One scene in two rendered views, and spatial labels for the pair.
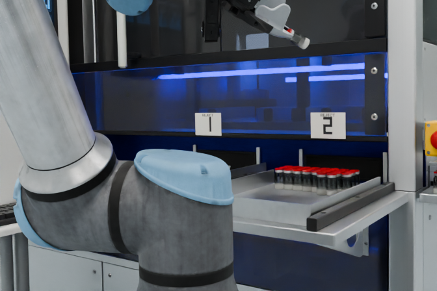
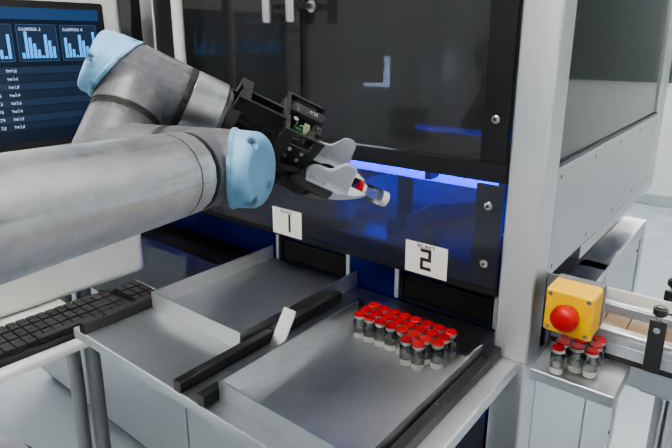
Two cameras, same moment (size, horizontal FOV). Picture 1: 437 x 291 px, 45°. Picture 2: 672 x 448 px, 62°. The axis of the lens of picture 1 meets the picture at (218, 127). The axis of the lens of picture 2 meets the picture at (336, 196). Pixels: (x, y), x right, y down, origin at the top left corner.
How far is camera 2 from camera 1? 0.44 m
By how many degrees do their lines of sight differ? 13
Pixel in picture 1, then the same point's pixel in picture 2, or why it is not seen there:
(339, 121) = (439, 258)
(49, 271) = not seen: hidden behind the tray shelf
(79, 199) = not seen: outside the picture
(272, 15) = (330, 176)
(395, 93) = (512, 240)
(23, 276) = (92, 357)
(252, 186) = (325, 333)
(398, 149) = (510, 310)
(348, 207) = (421, 435)
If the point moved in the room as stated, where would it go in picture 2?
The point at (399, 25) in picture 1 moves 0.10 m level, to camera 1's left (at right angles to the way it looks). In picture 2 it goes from (526, 154) to (459, 153)
